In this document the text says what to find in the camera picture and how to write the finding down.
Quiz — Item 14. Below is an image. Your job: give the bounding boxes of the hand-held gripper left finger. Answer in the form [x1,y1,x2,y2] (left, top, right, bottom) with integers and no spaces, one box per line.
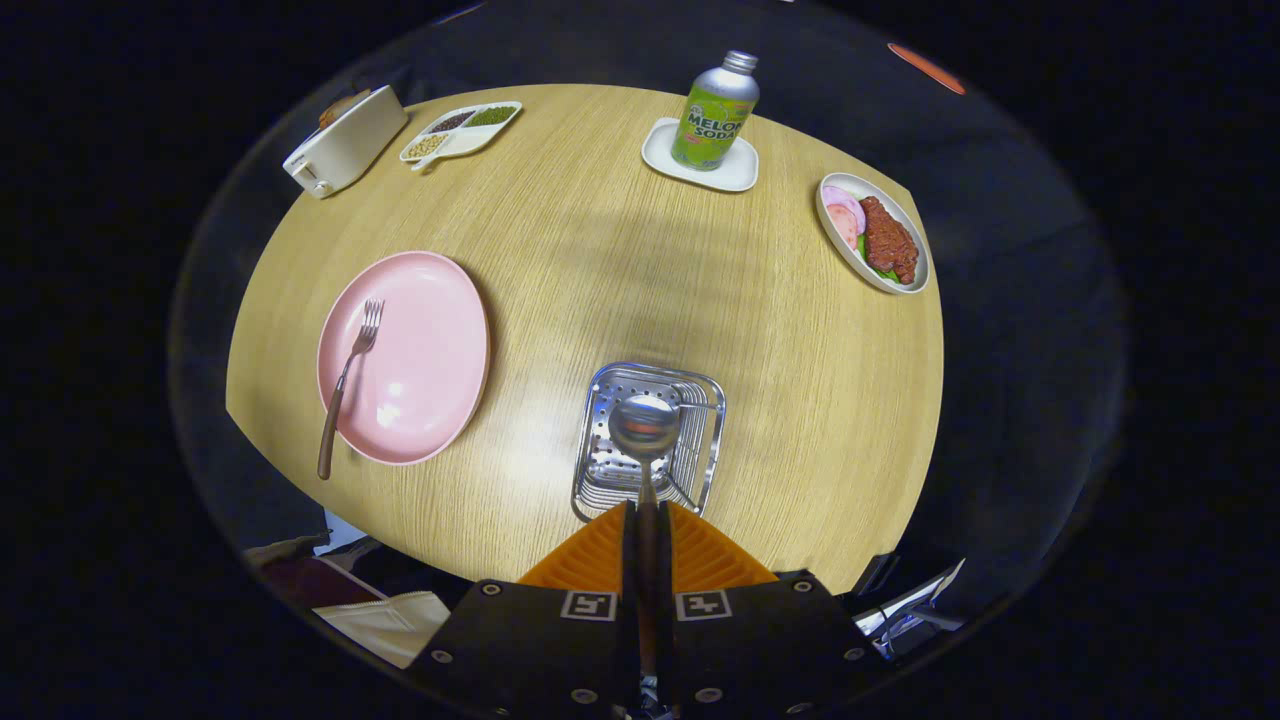
[408,502,641,720]

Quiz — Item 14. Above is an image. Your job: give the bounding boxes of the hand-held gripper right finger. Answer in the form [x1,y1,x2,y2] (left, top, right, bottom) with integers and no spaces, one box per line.
[656,501,886,720]

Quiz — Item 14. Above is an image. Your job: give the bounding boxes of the spoon with brown handle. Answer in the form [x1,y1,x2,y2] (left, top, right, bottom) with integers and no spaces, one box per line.
[608,393,682,691]

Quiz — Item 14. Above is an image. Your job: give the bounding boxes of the fork with brown handle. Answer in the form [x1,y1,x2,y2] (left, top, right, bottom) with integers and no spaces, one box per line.
[317,298,385,482]

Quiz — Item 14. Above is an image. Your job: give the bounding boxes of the metal cutlery basket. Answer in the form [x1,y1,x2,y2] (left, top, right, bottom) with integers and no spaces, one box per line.
[571,361,727,524]

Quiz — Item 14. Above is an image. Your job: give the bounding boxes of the dark red cloth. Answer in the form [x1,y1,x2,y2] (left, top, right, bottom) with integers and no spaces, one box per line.
[262,557,386,609]

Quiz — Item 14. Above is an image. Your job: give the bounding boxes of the pink round plate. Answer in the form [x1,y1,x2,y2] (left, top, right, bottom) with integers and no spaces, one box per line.
[316,250,492,467]

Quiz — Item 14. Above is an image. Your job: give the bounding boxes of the white oval food plate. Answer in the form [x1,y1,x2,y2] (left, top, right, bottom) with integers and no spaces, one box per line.
[815,172,931,296]

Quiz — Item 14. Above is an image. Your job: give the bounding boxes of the red-brown meat piece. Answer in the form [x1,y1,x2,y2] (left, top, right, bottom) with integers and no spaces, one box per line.
[858,195,920,286]

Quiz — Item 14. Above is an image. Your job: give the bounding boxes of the pink ham slices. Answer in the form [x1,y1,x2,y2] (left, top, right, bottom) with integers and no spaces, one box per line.
[822,185,867,251]

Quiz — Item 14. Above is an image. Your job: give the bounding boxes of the white square coaster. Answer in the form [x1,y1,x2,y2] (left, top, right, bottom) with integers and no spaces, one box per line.
[641,117,760,193]

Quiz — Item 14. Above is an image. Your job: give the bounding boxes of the white divided dish with beans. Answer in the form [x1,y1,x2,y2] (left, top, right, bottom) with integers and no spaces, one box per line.
[399,101,524,172]

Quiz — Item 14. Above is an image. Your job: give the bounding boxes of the green soda bottle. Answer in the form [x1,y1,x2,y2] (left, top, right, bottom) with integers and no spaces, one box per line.
[671,50,761,172]

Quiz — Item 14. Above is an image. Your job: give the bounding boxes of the white toaster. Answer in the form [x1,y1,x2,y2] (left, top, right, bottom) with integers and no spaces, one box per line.
[282,85,410,200]

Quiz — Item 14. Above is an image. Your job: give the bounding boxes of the brown toast slice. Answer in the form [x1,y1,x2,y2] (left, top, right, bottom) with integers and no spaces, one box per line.
[318,92,371,129]

